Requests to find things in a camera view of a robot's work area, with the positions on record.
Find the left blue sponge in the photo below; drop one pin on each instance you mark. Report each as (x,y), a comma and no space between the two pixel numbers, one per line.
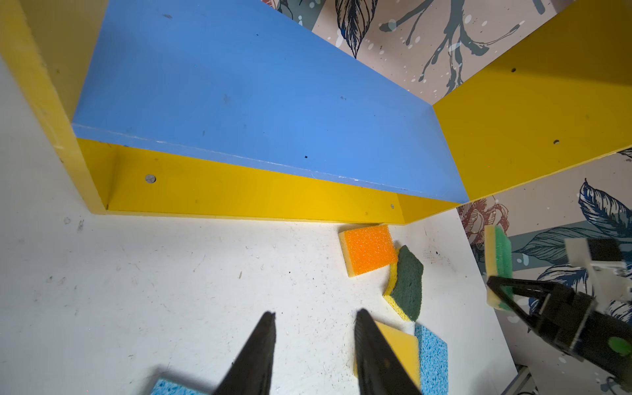
(168,387)

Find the orange sponge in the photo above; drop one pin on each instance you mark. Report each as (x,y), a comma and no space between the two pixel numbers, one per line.
(367,249)

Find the yellow orange-tinted sponge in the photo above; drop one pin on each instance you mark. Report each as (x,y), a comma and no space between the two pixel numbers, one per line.
(406,349)

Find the blue sponge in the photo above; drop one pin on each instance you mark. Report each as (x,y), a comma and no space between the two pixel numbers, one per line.
(168,387)
(434,362)

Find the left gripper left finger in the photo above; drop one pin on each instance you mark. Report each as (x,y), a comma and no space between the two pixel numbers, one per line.
(252,370)

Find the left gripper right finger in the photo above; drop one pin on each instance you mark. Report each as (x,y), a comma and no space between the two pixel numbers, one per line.
(379,370)

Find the yellow shelf unit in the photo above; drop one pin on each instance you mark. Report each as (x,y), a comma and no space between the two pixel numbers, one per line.
(335,111)

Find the bright green sponge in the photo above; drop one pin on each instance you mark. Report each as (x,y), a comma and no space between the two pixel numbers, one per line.
(498,252)

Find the right blue sponge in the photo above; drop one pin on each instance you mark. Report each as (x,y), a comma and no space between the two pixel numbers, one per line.
(434,362)

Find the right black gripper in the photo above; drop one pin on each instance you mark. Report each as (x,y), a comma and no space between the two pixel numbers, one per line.
(569,321)

